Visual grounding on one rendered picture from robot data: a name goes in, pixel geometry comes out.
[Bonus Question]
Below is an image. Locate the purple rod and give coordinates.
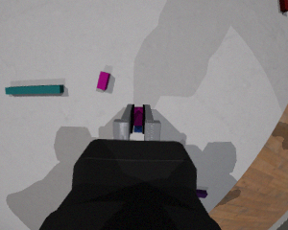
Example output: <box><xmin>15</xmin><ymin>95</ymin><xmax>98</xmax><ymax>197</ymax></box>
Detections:
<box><xmin>196</xmin><ymin>190</ymin><xmax>207</xmax><ymax>198</ymax></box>

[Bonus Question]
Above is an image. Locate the turquoise rod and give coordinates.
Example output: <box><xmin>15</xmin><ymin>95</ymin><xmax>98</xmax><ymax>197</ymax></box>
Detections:
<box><xmin>5</xmin><ymin>85</ymin><xmax>64</xmax><ymax>95</ymax></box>

